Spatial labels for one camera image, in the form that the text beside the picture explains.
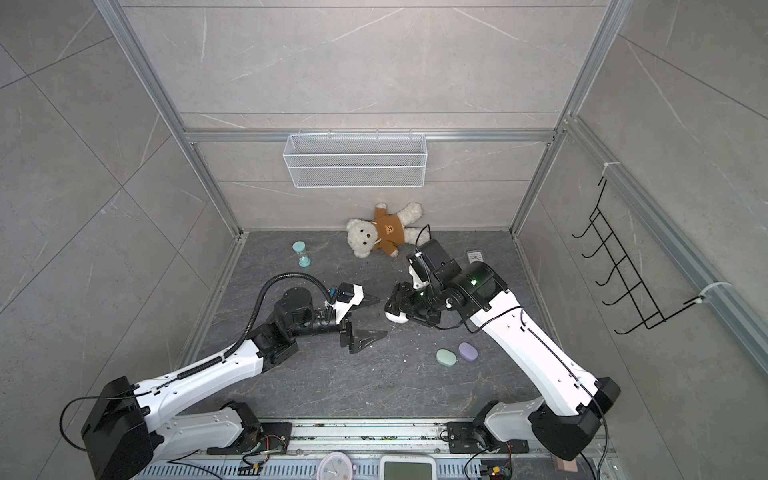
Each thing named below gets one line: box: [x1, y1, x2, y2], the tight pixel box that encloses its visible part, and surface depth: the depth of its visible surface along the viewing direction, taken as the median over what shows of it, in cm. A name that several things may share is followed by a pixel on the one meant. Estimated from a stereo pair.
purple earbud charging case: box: [458, 342, 479, 362], surface depth 88 cm
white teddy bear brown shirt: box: [346, 202, 431, 258], surface depth 113 cm
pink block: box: [554, 455, 579, 473], surface depth 70 cm
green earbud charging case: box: [436, 348, 458, 367], surface depth 87 cm
